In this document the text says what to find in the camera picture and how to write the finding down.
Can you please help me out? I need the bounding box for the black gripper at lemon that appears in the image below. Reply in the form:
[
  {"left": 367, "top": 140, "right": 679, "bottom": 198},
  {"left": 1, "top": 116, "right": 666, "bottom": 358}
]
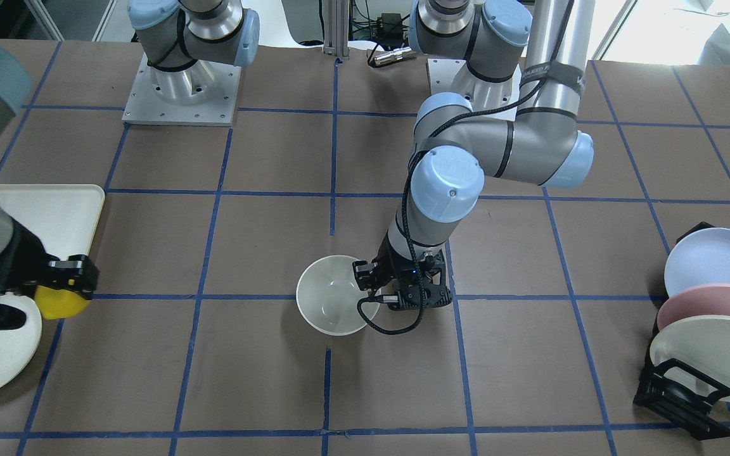
[{"left": 0, "top": 222, "right": 99, "bottom": 331}]

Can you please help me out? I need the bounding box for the black gripper at bowl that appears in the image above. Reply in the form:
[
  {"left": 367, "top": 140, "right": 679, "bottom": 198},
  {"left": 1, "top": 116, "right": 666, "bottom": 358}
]
[{"left": 352, "top": 241, "right": 452, "bottom": 311}]

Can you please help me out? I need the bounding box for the yellow lemon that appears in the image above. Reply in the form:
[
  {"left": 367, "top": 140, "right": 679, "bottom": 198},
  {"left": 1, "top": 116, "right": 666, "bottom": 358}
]
[{"left": 33, "top": 286, "right": 92, "bottom": 320}]

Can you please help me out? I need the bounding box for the white bowl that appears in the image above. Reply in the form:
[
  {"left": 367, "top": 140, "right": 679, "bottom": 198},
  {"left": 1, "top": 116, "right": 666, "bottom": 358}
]
[{"left": 296, "top": 255, "right": 368, "bottom": 336}]

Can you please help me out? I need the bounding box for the grey robot arm holding bowl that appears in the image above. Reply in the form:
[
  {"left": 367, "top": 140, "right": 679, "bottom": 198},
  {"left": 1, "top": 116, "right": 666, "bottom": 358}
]
[{"left": 353, "top": 1, "right": 596, "bottom": 311}]

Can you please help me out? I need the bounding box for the cream rectangular tray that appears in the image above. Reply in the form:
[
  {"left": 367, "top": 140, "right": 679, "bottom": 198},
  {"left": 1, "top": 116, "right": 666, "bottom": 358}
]
[{"left": 0, "top": 184, "right": 105, "bottom": 260}]

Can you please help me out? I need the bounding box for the black dish rack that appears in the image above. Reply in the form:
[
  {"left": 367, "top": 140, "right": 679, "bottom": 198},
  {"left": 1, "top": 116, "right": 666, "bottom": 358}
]
[{"left": 632, "top": 222, "right": 730, "bottom": 439}]

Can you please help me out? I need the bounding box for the light blue plate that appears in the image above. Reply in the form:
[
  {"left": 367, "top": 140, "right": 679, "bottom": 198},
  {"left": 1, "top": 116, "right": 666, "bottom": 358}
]
[{"left": 663, "top": 227, "right": 730, "bottom": 296}]

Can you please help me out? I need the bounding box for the pink plate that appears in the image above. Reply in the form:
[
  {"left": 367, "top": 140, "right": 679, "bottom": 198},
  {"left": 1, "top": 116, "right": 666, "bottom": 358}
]
[{"left": 656, "top": 284, "right": 730, "bottom": 330}]

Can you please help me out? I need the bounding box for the cream plate in rack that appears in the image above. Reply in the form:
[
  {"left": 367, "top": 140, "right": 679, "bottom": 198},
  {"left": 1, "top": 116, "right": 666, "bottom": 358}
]
[{"left": 649, "top": 315, "right": 730, "bottom": 401}]

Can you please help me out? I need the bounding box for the aluminium frame post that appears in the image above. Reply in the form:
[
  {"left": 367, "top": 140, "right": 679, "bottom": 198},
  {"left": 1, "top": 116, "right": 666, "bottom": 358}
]
[{"left": 321, "top": 0, "right": 351, "bottom": 61}]

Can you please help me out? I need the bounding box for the black camera cable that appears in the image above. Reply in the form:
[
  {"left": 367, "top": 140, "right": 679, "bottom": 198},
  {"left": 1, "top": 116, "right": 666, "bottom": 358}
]
[{"left": 356, "top": 0, "right": 576, "bottom": 335}]

